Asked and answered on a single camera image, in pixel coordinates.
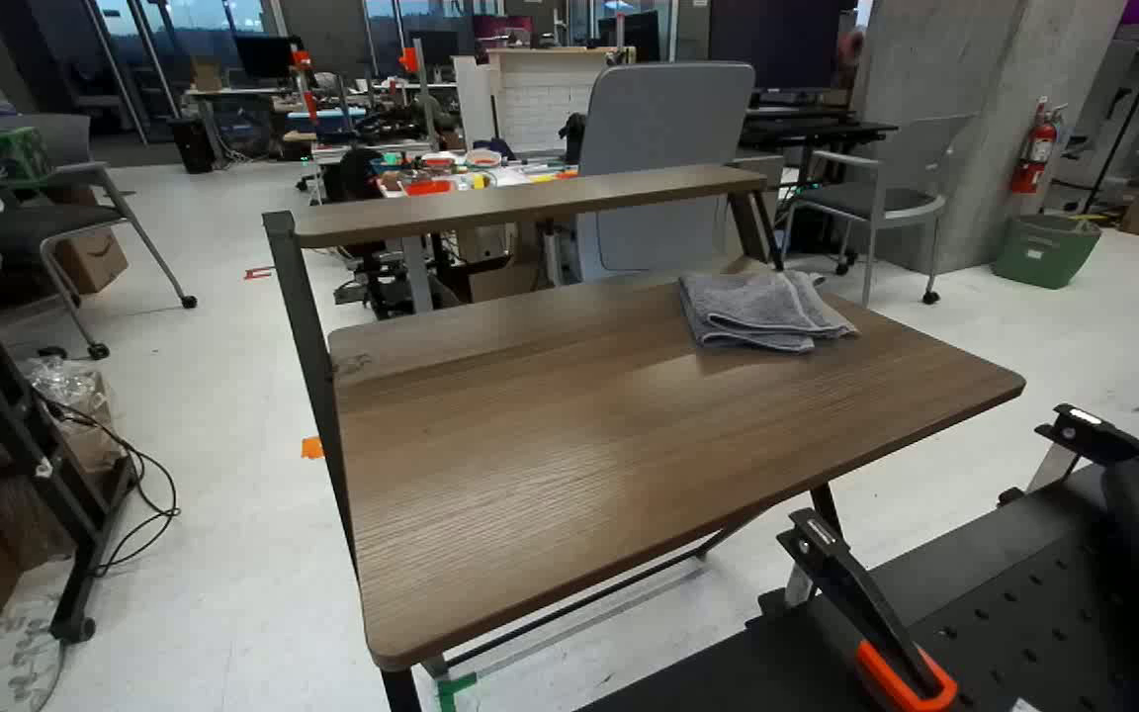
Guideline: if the black orange handled clamp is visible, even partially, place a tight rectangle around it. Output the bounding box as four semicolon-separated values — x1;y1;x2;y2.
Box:
777;505;964;712

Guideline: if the black computer monitor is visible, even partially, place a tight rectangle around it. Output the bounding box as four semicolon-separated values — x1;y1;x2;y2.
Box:
228;33;298;86

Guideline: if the red fire extinguisher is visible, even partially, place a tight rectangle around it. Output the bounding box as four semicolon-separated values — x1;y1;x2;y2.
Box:
1008;95;1071;200

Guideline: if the cluttered white work table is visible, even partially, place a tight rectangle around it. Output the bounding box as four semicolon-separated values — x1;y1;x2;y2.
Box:
310;137;587;316

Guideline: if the black trash bin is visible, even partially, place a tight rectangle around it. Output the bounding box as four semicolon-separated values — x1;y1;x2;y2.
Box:
169;116;222;177

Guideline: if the brown cardboard box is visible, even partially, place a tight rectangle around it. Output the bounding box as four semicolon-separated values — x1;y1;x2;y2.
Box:
53;223;135;298

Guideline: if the grey metal frame chair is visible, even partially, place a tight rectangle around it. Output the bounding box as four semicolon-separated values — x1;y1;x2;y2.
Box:
783;116;973;307

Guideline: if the black cable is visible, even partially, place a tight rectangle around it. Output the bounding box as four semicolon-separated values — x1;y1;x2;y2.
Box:
53;390;188;577

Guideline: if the grey rolling chair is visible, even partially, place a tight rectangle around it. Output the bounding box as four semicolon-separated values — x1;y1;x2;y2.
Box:
0;105;202;364

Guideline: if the black silver clamp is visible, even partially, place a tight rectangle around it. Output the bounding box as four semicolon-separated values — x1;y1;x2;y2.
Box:
1025;401;1139;497

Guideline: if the black metal stand frame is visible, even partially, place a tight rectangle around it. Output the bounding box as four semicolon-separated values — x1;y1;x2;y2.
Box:
0;258;148;647

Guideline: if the wooden desk with shelf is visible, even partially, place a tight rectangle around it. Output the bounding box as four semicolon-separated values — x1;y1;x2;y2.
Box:
260;163;1030;712

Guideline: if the green plastic bin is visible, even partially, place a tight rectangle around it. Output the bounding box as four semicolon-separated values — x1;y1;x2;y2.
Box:
990;211;1109;293

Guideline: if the grey towel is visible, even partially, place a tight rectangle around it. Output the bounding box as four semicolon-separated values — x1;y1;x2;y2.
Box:
677;266;861;360

